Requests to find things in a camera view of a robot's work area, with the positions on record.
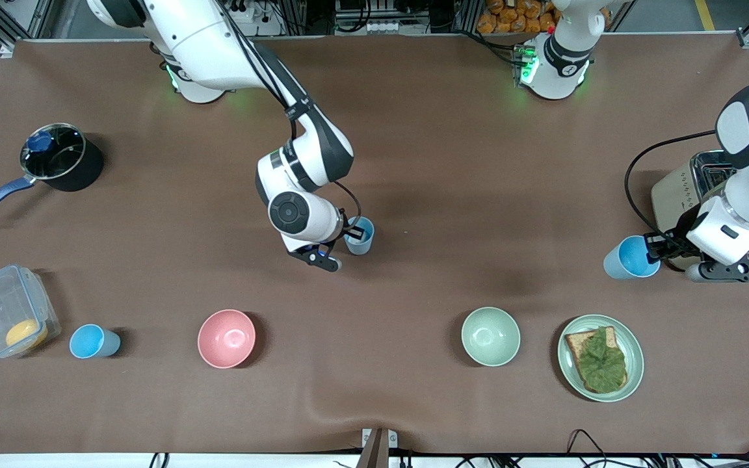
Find light blue plastic cup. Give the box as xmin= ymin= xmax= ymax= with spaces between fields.
xmin=603 ymin=235 xmax=662 ymax=281
xmin=69 ymin=324 xmax=122 ymax=359
xmin=343 ymin=216 xmax=375 ymax=255

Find beige chrome toaster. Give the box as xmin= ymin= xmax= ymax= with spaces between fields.
xmin=650 ymin=149 xmax=749 ymax=271

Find brown table cloth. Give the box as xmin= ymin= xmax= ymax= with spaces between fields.
xmin=0 ymin=34 xmax=749 ymax=456

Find pale green plate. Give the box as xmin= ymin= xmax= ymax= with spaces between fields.
xmin=557 ymin=314 xmax=645 ymax=403

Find pink bowl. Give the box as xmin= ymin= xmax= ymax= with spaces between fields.
xmin=197 ymin=309 xmax=257 ymax=369

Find green lettuce leaf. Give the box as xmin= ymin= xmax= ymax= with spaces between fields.
xmin=574 ymin=327 xmax=627 ymax=393

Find toast slice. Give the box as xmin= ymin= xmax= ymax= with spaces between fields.
xmin=564 ymin=326 xmax=629 ymax=395

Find pale green bowl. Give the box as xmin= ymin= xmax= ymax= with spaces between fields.
xmin=460 ymin=306 xmax=521 ymax=367

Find small white power strip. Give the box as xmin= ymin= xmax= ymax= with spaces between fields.
xmin=365 ymin=19 xmax=409 ymax=35

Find white power strip with plugs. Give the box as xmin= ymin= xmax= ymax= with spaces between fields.
xmin=218 ymin=0 xmax=285 ymax=37

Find glass lid with blue knob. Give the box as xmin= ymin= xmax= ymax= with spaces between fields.
xmin=20 ymin=123 xmax=86 ymax=181

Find bag of orange snacks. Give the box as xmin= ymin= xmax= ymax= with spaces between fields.
xmin=477 ymin=0 xmax=558 ymax=35

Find yellow round food piece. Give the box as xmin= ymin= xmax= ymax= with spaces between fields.
xmin=5 ymin=318 xmax=49 ymax=350

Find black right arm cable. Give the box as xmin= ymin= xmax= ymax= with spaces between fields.
xmin=218 ymin=0 xmax=363 ymax=227

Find black looped cable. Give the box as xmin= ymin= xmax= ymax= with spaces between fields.
xmin=566 ymin=429 xmax=616 ymax=468

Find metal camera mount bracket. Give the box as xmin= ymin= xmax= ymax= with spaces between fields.
xmin=361 ymin=428 xmax=399 ymax=468

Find black saucepan with blue handle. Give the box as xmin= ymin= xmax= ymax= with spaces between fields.
xmin=0 ymin=122 xmax=105 ymax=224

